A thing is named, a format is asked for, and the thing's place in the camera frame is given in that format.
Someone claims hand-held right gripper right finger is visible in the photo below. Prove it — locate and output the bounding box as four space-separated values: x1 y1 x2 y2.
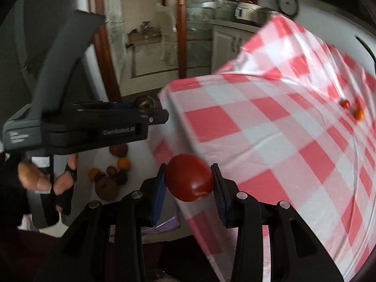
210 163 345 282

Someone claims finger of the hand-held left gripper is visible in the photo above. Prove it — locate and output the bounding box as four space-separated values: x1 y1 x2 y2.
97 109 170 125
73 101 139 111

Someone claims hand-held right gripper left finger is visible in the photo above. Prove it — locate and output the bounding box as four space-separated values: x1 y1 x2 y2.
35 163 168 282

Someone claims dark round fruit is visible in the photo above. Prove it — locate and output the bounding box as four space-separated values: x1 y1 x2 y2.
134 94 161 110

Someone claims large red tomato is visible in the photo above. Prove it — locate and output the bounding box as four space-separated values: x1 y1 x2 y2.
166 153 215 203

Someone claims dark red fruit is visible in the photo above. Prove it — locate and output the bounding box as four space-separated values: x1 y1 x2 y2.
109 143 129 157

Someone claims large brown fruit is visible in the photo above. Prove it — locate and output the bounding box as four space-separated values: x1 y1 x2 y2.
94 177 120 202

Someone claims person's left hand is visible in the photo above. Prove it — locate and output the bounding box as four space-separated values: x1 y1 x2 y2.
17 153 80 215

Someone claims red checkered tablecloth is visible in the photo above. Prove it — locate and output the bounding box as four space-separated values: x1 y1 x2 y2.
147 13 376 282

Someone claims wooden table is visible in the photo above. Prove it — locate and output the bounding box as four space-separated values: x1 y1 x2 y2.
127 21 163 49

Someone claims wooden framed glass door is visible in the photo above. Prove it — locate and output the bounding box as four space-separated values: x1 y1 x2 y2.
87 0 259 102

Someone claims white kitchen cabinet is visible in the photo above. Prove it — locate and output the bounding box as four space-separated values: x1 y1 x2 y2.
210 19 262 75

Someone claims steel cooking pot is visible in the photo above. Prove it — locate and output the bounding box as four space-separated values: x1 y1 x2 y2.
234 1 277 27

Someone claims round wall dial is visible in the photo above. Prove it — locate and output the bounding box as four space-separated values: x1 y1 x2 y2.
277 0 299 17

